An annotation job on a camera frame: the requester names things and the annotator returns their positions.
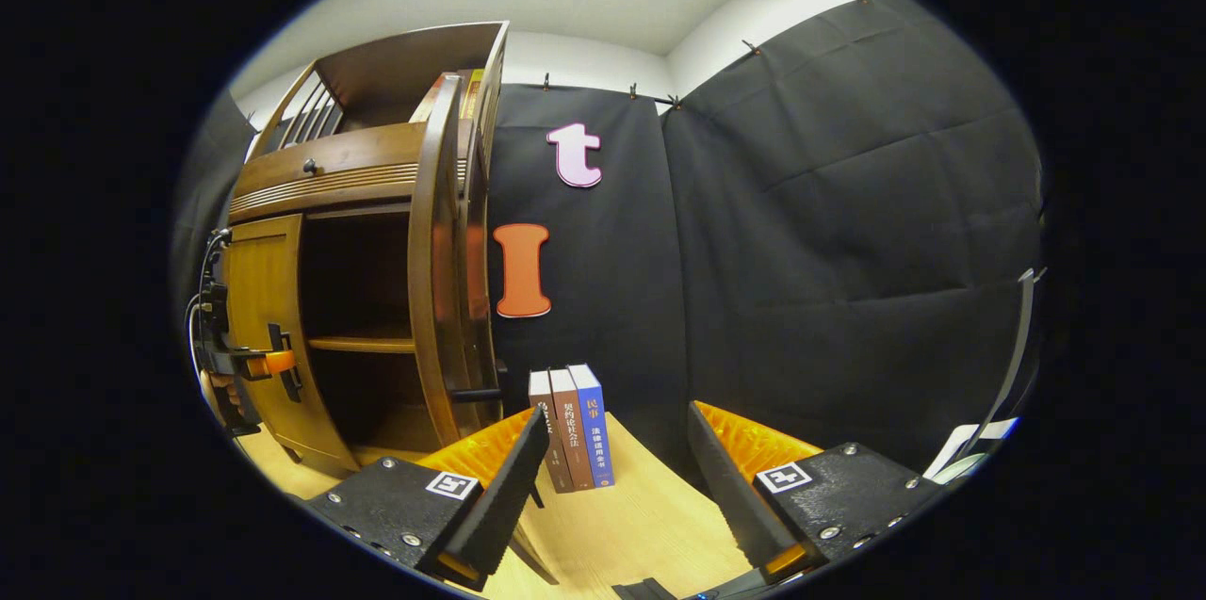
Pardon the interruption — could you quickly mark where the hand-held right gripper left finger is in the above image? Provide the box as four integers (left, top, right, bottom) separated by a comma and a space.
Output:
303, 405, 552, 593

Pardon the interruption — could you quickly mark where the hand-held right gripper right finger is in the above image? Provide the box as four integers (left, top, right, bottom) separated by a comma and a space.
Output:
686, 400, 943, 582

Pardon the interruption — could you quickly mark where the wooden shoe cabinet door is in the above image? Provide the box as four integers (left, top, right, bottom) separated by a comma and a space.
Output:
408, 73, 505, 455
221, 214, 359, 477

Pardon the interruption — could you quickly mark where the wooden double-door shoe cabinet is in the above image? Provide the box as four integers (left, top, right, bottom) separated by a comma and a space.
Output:
221, 21, 510, 478

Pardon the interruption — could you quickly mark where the wooden cabinet inner shelf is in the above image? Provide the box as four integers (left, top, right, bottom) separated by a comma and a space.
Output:
306, 336, 417, 354

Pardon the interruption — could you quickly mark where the wooden cabinet drawer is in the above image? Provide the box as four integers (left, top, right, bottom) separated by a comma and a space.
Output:
229, 122, 467, 224

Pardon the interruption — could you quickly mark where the blue thick book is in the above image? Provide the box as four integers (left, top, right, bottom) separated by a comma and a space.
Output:
568, 364, 616, 488

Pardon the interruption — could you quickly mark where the black backdrop cloth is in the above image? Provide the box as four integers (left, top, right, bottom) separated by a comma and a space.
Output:
170, 0, 1047, 488

